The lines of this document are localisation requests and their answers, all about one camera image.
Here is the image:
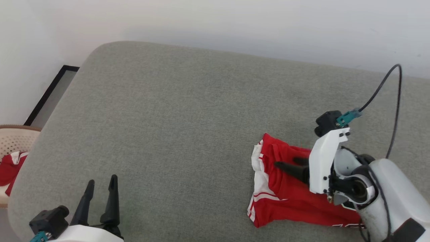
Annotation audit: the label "teal left cable connector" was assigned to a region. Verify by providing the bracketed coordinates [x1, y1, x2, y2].
[29, 231, 49, 242]

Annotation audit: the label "teal right cable connector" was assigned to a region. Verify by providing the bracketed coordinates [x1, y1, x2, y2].
[336, 109, 363, 128]

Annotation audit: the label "grey fabric sofa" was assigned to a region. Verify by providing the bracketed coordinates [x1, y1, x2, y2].
[7, 41, 430, 242]

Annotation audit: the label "beige plastic laundry basket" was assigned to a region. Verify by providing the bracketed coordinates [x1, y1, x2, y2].
[0, 125, 43, 208]

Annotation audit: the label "red white garment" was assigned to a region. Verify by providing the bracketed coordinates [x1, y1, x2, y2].
[0, 151, 29, 197]

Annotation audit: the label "teal cable connector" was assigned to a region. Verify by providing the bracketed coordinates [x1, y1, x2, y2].
[336, 109, 363, 128]
[29, 231, 49, 242]

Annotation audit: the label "red and white shorts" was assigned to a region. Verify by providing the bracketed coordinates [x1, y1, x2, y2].
[247, 132, 366, 229]

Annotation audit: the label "black framed grey panel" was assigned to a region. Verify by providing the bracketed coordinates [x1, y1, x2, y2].
[24, 65, 80, 129]

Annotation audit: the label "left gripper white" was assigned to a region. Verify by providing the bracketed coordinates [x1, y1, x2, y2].
[50, 174, 125, 242]

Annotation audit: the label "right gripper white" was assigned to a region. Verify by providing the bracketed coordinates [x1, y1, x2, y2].
[274, 127, 352, 196]

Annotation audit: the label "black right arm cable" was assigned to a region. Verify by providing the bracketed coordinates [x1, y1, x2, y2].
[357, 64, 403, 160]

